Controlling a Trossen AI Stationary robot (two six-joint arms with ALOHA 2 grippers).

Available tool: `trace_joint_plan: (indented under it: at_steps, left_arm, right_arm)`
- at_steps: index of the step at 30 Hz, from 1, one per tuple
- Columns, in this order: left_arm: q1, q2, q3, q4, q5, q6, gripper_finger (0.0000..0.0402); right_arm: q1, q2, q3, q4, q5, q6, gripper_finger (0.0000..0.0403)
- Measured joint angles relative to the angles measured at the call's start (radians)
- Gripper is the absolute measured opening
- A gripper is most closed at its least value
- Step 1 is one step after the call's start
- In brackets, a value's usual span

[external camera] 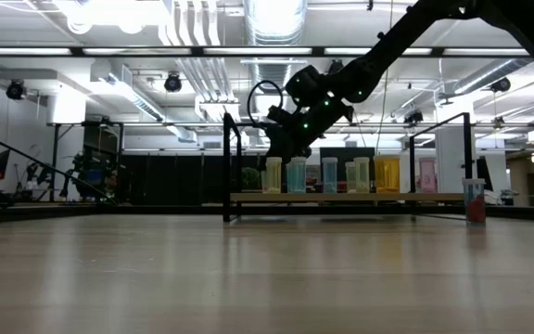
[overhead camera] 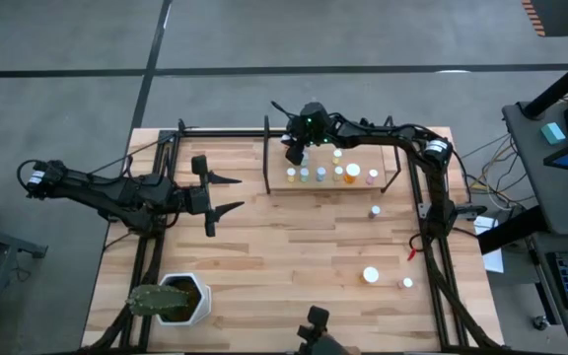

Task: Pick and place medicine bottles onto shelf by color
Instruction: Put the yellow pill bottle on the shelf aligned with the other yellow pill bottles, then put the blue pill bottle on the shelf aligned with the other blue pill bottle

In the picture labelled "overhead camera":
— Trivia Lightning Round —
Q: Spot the thin black cable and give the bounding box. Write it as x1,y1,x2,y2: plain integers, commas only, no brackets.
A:
85,125,182,176

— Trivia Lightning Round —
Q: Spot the wooden shelf board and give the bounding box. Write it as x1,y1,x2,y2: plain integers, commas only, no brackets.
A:
267,136,388,193

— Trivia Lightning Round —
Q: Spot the grey side desk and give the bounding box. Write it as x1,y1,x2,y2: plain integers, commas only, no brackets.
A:
502,101,568,355

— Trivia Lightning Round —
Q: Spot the orange-striped dark floor mat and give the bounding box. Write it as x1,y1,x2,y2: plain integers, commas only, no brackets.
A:
520,0,568,38

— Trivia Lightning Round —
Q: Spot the white hexagonal planter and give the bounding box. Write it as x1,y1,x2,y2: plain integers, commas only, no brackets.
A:
155,272,213,327

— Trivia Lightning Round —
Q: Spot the white paper sheet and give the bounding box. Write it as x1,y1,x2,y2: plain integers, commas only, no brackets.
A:
473,215,505,274

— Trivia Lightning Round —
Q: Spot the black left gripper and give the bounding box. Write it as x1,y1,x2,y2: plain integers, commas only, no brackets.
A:
182,154,246,239

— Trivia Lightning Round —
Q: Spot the green cactus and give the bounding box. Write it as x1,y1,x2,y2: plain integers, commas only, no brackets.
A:
126,284,190,318

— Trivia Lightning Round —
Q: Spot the black handheld camera device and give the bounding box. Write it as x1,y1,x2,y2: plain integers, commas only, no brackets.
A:
296,304,352,355

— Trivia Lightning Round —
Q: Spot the black stand beam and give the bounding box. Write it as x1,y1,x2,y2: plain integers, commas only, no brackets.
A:
476,204,547,255

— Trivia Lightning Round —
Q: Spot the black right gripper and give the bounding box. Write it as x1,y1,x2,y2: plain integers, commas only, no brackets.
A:
283,101,339,167

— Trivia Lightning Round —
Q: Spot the teal box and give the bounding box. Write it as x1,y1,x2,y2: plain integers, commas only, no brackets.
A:
540,121,567,146

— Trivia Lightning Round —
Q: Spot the large orange pill bottle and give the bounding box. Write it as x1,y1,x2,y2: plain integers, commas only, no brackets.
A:
361,265,381,286
342,162,363,185

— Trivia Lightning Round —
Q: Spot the black table frame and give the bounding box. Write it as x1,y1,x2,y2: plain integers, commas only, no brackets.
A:
79,116,505,355

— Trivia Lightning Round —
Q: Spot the grey metal desk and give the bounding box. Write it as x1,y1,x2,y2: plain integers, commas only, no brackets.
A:
0,219,49,355

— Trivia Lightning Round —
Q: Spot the black diagonal pole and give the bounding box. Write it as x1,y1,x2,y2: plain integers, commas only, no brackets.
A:
521,46,568,120

